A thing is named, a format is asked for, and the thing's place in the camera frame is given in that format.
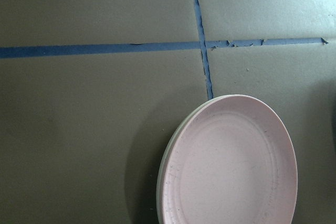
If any cream plate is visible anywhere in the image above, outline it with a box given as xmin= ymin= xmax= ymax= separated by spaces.
xmin=155 ymin=95 xmax=230 ymax=224

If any pink plate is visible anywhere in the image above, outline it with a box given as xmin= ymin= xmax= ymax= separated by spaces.
xmin=162 ymin=94 xmax=298 ymax=223

